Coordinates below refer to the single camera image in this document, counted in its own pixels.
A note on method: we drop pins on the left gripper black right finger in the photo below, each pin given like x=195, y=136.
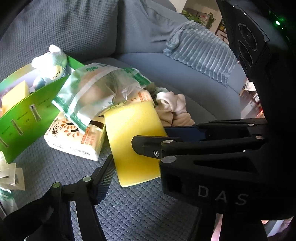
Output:
x=186, y=133

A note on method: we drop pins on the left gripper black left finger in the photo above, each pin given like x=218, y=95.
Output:
x=102, y=178

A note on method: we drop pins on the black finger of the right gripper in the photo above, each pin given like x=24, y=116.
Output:
x=229, y=143

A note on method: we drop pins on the yellow sponge large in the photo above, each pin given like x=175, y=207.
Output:
x=14, y=96

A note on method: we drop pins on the white plush toy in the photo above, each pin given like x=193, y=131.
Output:
x=50, y=66

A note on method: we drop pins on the beige white scrunchie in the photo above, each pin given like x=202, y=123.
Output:
x=170, y=107

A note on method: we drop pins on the orange print tissue pack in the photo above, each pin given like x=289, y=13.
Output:
x=63, y=135

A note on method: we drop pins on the green zip bag right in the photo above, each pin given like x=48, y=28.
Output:
x=94, y=88

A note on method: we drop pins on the green zip bag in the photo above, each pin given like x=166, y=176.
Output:
x=94, y=88
x=8, y=203

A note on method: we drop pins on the light blue ribbed blanket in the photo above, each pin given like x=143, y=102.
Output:
x=195, y=46

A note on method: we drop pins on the clear hair claw clip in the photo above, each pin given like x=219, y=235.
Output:
x=11, y=177

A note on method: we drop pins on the green cardboard box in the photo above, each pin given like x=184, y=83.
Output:
x=30, y=118

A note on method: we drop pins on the green zip bag left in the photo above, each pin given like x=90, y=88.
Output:
x=8, y=203

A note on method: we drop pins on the grey sofa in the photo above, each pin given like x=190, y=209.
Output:
x=125, y=34

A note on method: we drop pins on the green potted plant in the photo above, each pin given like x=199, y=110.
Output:
x=203, y=19

